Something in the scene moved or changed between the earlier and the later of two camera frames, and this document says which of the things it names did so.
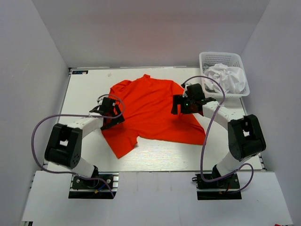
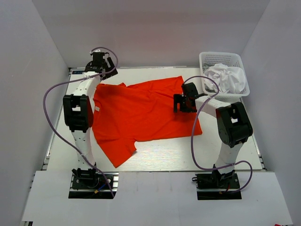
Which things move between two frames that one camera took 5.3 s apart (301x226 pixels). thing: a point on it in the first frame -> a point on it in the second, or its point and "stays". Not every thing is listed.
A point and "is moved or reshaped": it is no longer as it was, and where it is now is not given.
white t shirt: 232,79 stays
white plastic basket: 232,59 stays
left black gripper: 119,119 -> 112,67
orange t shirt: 148,102 is moved or reshaped
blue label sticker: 82,72 stays
